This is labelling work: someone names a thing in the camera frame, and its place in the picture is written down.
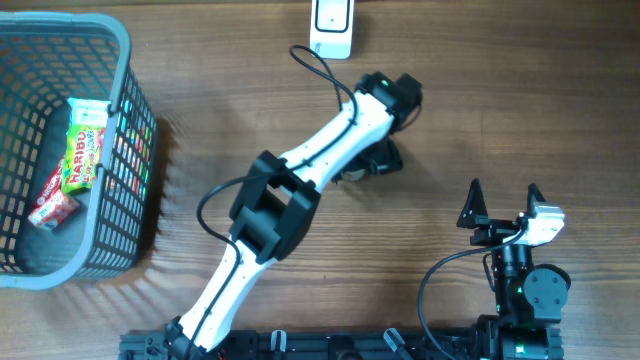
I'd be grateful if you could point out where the mint Zappy wipes pack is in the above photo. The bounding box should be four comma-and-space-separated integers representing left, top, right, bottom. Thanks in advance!
67, 98, 110, 128

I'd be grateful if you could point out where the grey plastic mesh basket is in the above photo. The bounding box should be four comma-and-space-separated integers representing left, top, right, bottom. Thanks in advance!
1, 12, 158, 290

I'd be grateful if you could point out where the green Haribo gummy bag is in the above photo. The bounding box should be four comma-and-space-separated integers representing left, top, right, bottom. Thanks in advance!
61, 124, 106, 194

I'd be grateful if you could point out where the green lid jar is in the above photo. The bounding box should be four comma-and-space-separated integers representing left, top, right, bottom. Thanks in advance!
340, 168, 368, 182

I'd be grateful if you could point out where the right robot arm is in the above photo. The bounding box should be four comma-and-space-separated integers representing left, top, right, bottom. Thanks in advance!
456, 179, 571, 360

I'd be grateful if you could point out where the red Nescafe coffee stick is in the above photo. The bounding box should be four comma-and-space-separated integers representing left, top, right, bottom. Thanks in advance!
35, 157, 65, 207

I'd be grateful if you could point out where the white barcode scanner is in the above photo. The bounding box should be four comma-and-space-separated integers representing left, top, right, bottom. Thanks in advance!
309, 0, 355, 60

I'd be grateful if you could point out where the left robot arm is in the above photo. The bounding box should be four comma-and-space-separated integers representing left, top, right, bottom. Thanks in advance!
164, 72, 423, 359

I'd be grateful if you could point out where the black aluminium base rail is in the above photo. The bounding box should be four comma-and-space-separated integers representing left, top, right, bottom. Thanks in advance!
118, 324, 565, 360

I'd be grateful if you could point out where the small red white box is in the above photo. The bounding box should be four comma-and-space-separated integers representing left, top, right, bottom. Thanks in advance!
28, 190, 80, 231

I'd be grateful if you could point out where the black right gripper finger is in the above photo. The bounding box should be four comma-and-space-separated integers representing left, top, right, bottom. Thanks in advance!
456, 178, 489, 229
526, 183, 546, 213

